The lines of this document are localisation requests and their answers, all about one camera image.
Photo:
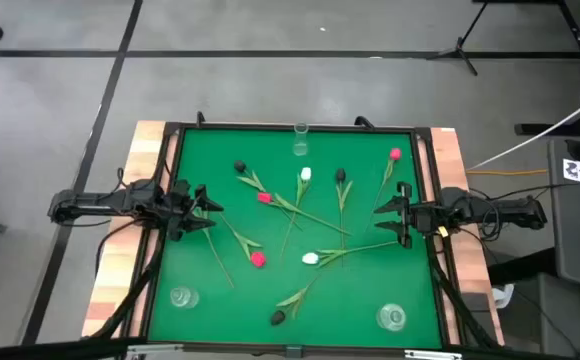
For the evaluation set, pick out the black tripod stand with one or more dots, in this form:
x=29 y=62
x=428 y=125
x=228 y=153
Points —
x=459 y=49

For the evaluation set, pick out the black artificial tulip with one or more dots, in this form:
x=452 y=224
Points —
x=340 y=175
x=240 y=166
x=278 y=318

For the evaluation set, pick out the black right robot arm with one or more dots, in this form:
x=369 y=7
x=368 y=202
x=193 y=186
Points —
x=510 y=212

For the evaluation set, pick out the black table frame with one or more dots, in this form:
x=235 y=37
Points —
x=250 y=125

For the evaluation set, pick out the white artificial tulip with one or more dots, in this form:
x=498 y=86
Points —
x=310 y=258
x=217 y=257
x=305 y=174

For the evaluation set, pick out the grey camera clamp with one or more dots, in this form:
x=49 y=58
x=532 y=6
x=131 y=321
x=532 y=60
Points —
x=294 y=351

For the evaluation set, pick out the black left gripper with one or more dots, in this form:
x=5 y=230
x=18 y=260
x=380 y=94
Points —
x=177 y=210

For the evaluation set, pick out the white plastic object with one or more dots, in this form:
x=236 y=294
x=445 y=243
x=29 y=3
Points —
x=503 y=295

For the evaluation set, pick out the green table mat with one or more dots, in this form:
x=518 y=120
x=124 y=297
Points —
x=350 y=300

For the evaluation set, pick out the red artificial tulip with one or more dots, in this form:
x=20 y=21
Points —
x=264 y=198
x=395 y=154
x=258 y=259

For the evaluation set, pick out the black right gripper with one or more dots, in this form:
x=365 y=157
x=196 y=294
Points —
x=422 y=219

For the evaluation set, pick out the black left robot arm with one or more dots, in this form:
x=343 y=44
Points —
x=95 y=202

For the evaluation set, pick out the silver metal bracket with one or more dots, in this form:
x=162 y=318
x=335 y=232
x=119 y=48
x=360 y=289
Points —
x=432 y=355
x=155 y=348

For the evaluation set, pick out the clear glass vase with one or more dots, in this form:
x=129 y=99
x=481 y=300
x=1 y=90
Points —
x=391 y=317
x=300 y=147
x=185 y=297

